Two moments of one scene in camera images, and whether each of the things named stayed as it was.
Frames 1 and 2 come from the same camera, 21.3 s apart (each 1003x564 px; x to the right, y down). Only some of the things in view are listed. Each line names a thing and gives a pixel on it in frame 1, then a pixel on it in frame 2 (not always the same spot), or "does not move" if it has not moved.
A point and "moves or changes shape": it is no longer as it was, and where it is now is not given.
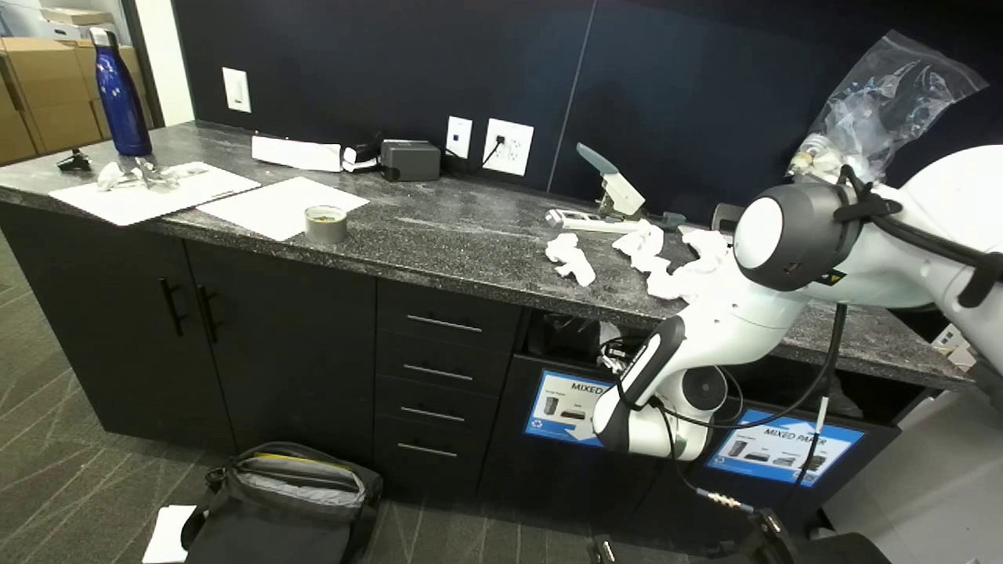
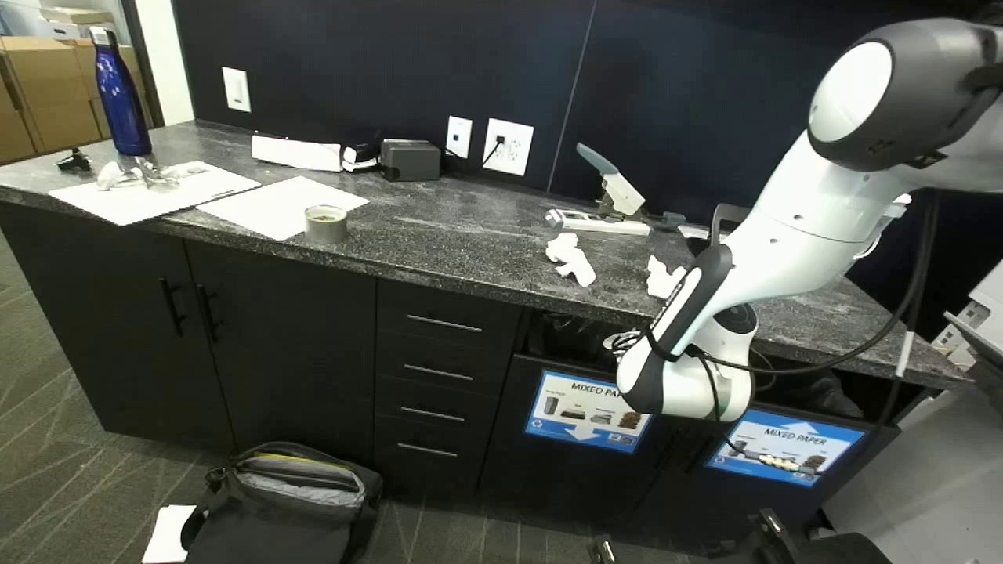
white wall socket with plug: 505,145 does not move
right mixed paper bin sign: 789,444 does not move
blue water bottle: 121,94 does not move
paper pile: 706,281 moves or changes shape
